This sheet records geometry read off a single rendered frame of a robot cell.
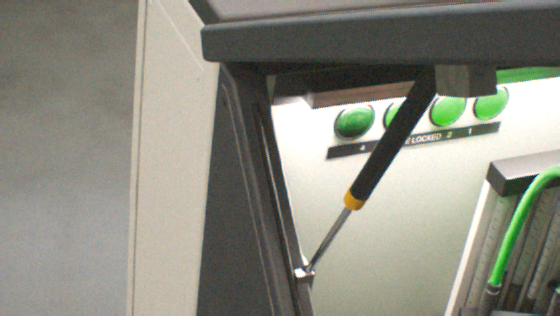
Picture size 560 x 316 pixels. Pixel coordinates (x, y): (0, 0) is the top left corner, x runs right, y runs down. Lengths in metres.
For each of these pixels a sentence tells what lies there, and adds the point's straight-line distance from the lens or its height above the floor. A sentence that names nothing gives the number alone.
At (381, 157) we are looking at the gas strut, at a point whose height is 1.53.
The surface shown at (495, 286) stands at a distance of 1.30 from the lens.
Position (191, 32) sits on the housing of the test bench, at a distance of 1.13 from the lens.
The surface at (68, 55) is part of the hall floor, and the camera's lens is 3.93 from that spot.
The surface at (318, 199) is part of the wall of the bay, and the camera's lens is 1.17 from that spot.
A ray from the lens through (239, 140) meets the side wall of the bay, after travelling 1.03.
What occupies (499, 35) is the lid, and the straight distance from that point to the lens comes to 0.58.
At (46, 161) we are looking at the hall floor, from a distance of 3.36.
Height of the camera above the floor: 1.98
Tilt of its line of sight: 35 degrees down
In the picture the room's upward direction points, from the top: 8 degrees clockwise
